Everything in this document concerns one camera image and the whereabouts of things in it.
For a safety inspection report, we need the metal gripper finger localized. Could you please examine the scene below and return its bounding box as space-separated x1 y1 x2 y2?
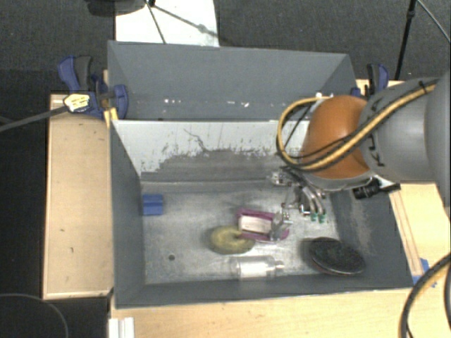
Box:
277 213 294 242
269 211 287 242

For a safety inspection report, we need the purple and white box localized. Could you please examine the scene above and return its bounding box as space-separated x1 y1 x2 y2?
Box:
235 207 290 244

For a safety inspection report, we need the clear plastic bottle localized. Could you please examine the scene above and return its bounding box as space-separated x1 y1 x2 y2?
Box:
228 254 285 281

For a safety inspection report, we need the black round disc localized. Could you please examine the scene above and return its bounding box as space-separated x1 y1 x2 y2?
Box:
307 237 366 277

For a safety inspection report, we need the blue sponge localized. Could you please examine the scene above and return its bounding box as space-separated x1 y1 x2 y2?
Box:
142 193 165 217

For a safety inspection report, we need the grey metal bin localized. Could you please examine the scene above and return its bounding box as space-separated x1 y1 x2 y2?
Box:
106 39 415 308

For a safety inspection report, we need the pale wood board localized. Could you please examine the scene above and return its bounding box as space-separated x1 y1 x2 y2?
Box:
42 93 116 301

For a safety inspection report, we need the yellow-green ring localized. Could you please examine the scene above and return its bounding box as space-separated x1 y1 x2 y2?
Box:
206 225 257 256

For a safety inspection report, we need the black cylinder on white bracket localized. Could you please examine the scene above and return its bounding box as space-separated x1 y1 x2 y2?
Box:
353 177 402 201

